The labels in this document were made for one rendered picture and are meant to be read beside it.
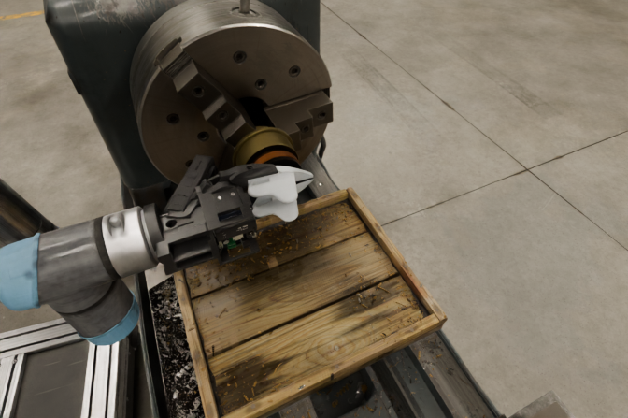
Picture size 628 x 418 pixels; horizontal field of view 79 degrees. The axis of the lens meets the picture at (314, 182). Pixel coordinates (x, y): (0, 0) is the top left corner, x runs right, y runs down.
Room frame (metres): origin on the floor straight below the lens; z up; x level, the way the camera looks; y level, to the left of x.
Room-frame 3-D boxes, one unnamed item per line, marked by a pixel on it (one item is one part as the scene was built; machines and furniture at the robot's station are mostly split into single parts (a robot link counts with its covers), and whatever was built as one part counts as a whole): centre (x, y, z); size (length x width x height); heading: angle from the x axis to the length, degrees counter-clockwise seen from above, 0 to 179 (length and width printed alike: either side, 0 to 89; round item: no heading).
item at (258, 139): (0.41, 0.07, 1.08); 0.09 x 0.09 x 0.09; 25
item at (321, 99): (0.51, 0.02, 1.09); 0.12 x 0.11 x 0.05; 115
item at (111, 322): (0.25, 0.29, 0.98); 0.11 x 0.08 x 0.11; 55
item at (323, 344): (0.32, 0.03, 0.89); 0.36 x 0.30 x 0.04; 115
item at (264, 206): (0.34, 0.04, 1.07); 0.09 x 0.06 x 0.03; 113
